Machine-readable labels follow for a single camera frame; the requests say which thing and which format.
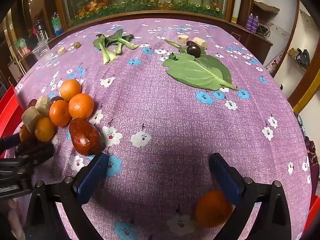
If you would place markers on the small red date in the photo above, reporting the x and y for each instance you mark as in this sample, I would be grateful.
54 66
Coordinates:
190 43

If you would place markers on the red object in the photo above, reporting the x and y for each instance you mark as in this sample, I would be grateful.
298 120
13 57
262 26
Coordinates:
315 215

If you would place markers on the tall wooden glass cabinet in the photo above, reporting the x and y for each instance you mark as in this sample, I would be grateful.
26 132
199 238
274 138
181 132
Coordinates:
15 25

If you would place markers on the small bok choy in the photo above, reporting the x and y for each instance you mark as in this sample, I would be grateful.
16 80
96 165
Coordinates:
132 45
118 47

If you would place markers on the red box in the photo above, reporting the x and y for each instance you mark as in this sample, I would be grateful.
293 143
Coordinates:
8 110

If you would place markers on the green vegetable stalk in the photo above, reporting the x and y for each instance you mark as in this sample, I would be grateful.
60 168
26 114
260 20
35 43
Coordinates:
173 44

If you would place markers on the green label plastic bottle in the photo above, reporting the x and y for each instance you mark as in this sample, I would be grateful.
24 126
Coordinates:
56 25

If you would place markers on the dark green cabbage leaf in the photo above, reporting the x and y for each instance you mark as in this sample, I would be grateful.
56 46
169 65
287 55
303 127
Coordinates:
215 63

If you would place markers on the steel thermos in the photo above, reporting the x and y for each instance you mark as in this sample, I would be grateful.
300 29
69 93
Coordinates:
40 30

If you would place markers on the tan sugarcane chunk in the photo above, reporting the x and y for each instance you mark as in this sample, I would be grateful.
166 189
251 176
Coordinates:
43 105
31 118

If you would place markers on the small orange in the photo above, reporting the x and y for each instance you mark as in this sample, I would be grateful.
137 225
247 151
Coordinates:
45 130
60 113
212 210
25 135

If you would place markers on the large red jujube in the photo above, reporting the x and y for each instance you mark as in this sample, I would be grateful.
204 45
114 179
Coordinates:
85 137

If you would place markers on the pale sugarcane slice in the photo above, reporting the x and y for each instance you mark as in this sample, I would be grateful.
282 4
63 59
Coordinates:
62 51
200 42
182 39

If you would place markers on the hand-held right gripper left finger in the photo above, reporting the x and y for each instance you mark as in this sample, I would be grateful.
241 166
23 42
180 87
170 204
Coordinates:
92 177

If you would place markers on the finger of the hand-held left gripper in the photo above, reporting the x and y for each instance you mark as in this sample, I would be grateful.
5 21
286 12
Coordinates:
35 152
10 141

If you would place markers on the white roll with yellow band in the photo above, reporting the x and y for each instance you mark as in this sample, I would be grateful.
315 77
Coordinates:
236 2

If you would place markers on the clear plastic cup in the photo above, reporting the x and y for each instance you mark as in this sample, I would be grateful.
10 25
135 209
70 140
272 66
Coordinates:
41 51

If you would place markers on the large bok choy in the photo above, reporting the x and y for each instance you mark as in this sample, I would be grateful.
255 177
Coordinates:
106 55

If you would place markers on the green package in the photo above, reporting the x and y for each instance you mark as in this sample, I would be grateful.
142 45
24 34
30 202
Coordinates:
20 46

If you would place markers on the person's pink clothing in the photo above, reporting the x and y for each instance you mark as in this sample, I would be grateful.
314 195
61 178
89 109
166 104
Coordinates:
16 212

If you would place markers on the light green cabbage leaf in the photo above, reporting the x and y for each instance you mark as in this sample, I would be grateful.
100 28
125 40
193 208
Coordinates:
190 71

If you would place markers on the dark bag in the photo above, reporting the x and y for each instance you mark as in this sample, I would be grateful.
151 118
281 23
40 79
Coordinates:
303 56

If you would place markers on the large orange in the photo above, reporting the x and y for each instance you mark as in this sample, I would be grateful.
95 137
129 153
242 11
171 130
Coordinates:
81 106
71 90

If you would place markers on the green grape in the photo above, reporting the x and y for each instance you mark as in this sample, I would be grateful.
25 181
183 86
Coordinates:
77 45

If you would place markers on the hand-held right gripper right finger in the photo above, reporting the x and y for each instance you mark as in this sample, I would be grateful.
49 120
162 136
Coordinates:
225 177

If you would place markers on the purple floral cloth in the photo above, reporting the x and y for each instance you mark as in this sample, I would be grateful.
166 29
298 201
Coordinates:
160 120

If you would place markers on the low wooden side cabinet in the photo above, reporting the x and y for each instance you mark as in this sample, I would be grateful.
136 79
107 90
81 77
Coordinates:
257 46

